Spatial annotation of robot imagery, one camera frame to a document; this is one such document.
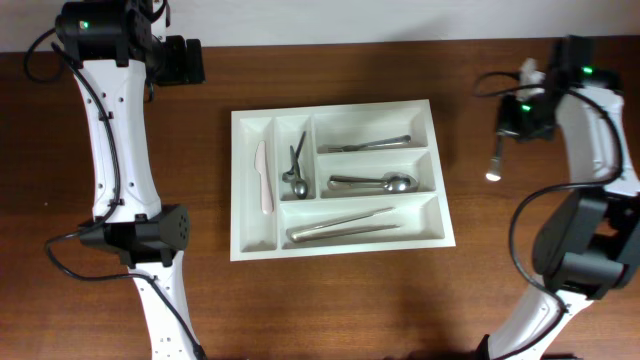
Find steel spoon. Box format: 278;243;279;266
328;171;420;194
326;175;414;195

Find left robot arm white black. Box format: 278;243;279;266
53;1;206;359

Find small steel teaspoon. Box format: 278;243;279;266
281;131;306;183
290;147;308;199

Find steel serving tongs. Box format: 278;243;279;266
286;207;399;244

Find pink plastic knife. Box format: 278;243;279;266
254;141;274;215

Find white plastic cutlery tray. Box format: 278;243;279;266
230;100;455;261

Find steel fork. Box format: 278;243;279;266
317;135;412;153
485;135;504;182

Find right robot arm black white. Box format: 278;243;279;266
474;35;639;359

